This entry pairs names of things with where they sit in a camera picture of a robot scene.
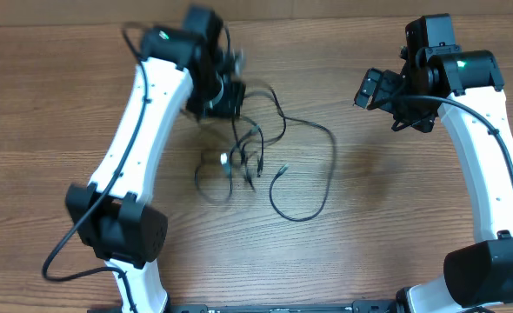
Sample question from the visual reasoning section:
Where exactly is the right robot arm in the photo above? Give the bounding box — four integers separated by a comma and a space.
355, 14, 513, 312

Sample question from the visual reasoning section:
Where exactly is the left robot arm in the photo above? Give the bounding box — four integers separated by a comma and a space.
65, 5, 246, 312

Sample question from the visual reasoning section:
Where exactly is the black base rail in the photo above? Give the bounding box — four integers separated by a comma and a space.
163, 300, 410, 313

